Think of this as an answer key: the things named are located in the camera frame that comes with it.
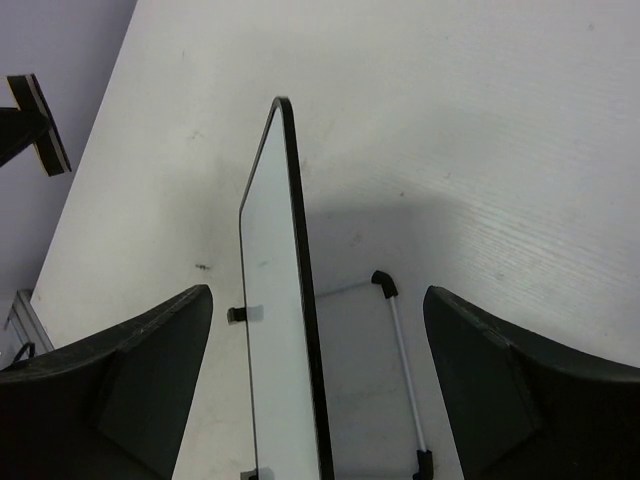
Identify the yellow black whiteboard eraser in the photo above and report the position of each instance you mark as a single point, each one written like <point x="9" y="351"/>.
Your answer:
<point x="29" y="96"/>

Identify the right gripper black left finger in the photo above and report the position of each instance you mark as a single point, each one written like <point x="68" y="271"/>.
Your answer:
<point x="113" y="405"/>

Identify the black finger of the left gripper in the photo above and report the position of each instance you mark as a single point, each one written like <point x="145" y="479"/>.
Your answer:
<point x="18" y="130"/>

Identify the aluminium front rail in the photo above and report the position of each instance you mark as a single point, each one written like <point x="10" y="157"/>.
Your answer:
<point x="22" y="326"/>

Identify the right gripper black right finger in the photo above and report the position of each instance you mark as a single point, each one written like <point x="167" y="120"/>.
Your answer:
<point x="522" y="406"/>

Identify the small black-framed whiteboard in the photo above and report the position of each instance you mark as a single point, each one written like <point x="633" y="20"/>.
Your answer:
<point x="331" y="389"/>

